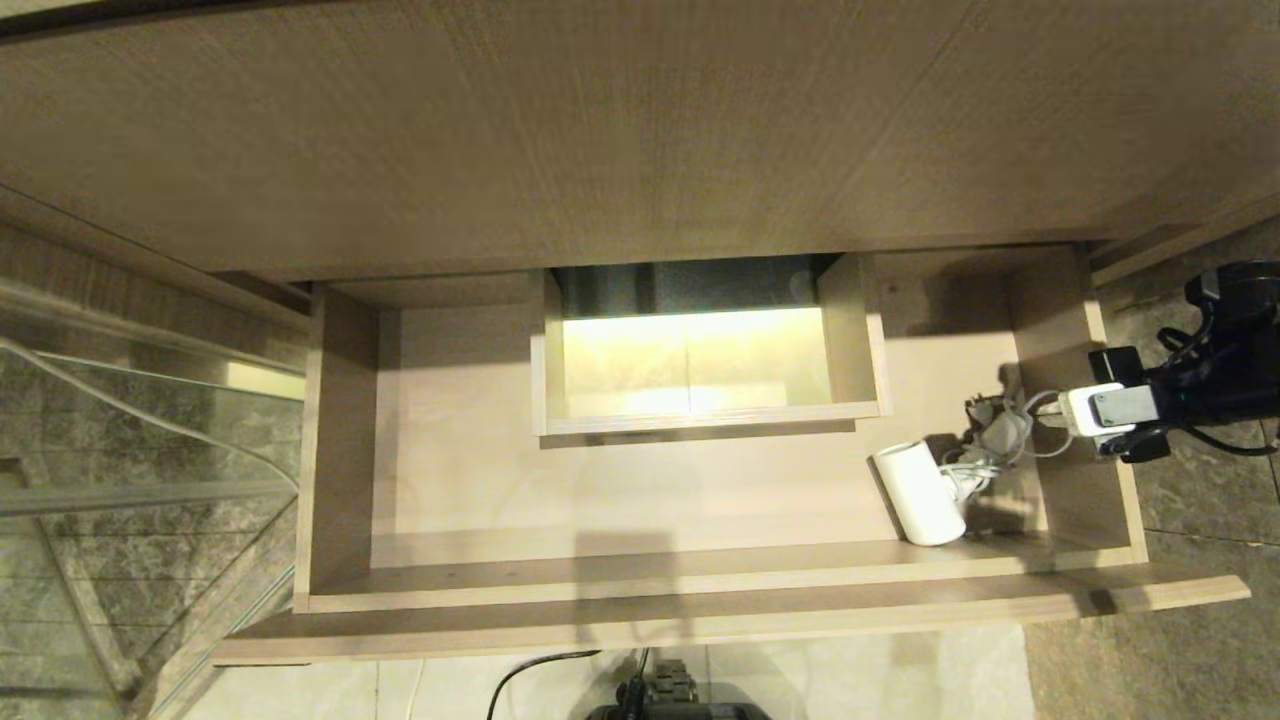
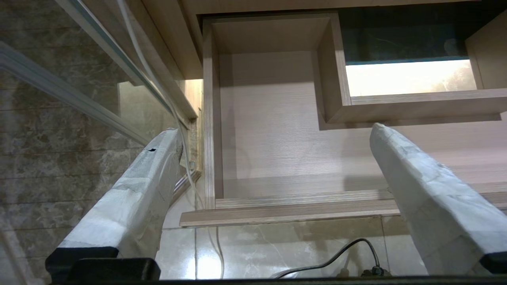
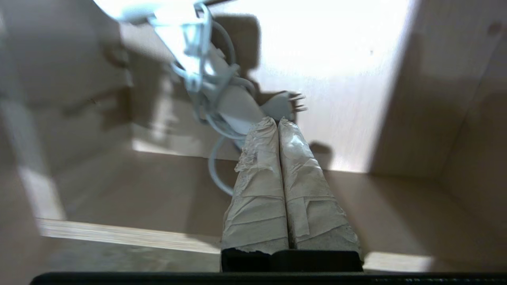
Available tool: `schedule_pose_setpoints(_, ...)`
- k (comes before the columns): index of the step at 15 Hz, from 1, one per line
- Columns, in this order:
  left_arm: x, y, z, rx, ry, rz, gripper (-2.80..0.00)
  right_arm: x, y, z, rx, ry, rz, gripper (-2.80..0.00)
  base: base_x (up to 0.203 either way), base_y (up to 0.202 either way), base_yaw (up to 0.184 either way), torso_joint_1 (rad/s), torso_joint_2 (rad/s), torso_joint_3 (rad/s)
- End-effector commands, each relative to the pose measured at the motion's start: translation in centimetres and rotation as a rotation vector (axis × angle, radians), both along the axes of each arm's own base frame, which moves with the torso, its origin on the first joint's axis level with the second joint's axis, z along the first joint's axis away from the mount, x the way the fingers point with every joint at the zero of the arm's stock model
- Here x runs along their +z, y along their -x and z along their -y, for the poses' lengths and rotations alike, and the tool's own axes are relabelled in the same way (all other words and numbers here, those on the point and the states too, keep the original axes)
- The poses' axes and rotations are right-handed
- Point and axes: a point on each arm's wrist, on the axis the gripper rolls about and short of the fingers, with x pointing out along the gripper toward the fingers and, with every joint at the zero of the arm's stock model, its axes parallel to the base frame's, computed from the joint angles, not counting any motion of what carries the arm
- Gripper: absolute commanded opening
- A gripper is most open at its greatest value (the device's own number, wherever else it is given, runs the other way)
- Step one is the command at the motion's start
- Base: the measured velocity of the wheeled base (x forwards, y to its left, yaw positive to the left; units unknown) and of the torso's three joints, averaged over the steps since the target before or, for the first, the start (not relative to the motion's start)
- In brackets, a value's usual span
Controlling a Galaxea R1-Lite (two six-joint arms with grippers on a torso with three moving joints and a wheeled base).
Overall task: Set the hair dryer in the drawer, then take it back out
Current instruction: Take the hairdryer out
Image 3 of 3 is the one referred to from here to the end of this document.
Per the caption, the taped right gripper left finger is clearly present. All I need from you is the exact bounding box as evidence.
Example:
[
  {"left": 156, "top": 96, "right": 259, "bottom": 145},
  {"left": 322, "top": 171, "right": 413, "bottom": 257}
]
[{"left": 221, "top": 116, "right": 290, "bottom": 254}]

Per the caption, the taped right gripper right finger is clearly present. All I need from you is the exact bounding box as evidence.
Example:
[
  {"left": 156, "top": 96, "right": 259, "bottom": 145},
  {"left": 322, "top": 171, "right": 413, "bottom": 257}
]
[{"left": 278, "top": 118, "right": 363, "bottom": 262}]

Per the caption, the beige wooden drawer front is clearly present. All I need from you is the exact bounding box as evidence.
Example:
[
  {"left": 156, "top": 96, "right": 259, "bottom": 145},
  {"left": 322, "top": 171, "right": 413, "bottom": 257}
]
[{"left": 0, "top": 0, "right": 507, "bottom": 273}]

